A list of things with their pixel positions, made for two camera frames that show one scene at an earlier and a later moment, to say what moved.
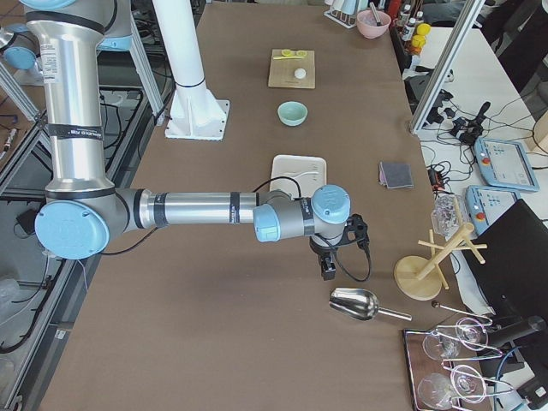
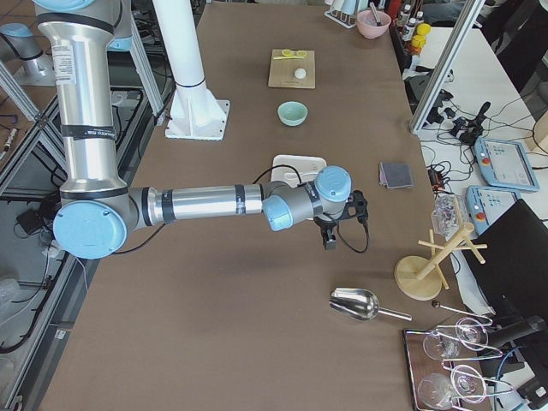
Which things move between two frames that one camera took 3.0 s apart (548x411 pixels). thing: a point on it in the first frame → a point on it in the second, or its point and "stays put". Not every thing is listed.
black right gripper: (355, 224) → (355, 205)
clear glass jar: (448, 215) stays put
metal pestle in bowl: (375, 14) stays put
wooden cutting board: (282, 71) stays put
